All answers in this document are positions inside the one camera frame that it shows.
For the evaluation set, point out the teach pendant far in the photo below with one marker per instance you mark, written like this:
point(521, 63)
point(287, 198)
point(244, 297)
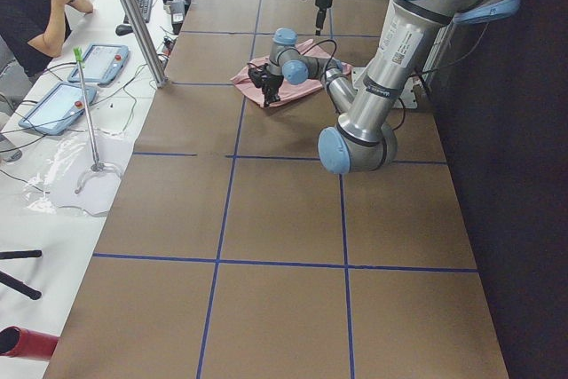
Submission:
point(102, 63)

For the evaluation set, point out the metal reacher grabber tool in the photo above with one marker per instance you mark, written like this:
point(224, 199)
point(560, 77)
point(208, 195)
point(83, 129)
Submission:
point(98, 167)

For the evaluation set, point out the clear plastic bag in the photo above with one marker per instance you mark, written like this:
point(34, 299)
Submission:
point(70, 181)

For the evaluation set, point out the aluminium frame post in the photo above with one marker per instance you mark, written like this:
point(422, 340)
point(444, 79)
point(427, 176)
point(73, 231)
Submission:
point(144, 40)

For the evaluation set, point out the black tripod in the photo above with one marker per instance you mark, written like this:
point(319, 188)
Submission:
point(16, 277)

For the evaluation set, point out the teach pendant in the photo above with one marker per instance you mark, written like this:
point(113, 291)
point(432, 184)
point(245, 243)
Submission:
point(102, 63)
point(56, 111)

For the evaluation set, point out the red cylinder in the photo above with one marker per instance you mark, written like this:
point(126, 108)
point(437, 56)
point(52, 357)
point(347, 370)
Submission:
point(23, 343)

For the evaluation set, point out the brown table cover mat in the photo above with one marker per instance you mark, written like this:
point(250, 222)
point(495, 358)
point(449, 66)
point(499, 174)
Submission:
point(230, 252)

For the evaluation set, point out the black computer mouse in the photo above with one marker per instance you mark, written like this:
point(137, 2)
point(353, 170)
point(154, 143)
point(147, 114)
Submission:
point(123, 30)

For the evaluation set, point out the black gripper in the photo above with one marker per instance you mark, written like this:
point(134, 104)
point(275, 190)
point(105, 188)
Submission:
point(320, 2)
point(270, 83)

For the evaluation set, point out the teach pendant near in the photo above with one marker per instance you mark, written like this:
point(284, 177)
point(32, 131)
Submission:
point(56, 111)

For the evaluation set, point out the person in black shirt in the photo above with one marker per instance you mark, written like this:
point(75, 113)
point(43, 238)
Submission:
point(35, 30)

